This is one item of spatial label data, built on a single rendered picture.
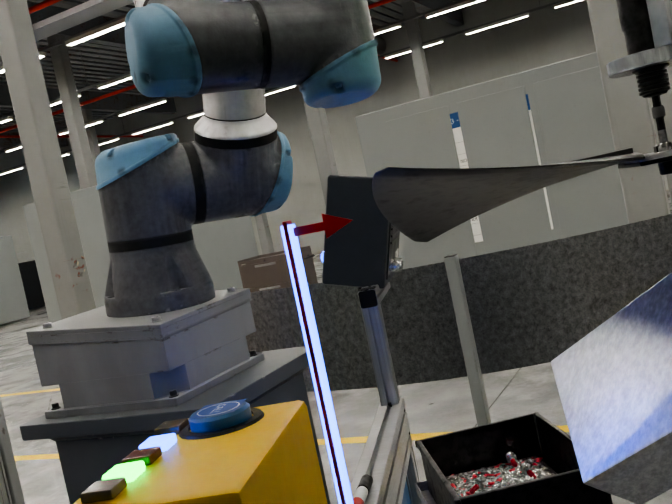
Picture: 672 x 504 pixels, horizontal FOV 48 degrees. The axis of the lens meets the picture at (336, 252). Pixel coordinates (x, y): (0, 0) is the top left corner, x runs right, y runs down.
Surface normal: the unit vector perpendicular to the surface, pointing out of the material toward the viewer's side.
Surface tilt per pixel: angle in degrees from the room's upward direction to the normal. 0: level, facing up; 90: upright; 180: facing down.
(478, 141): 90
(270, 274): 90
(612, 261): 90
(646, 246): 90
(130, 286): 75
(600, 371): 55
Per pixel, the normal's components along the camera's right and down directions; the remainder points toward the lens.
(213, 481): -0.20, -0.98
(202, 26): 0.32, -0.24
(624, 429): -0.84, -0.39
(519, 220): -0.43, 0.14
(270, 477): 0.97, -0.19
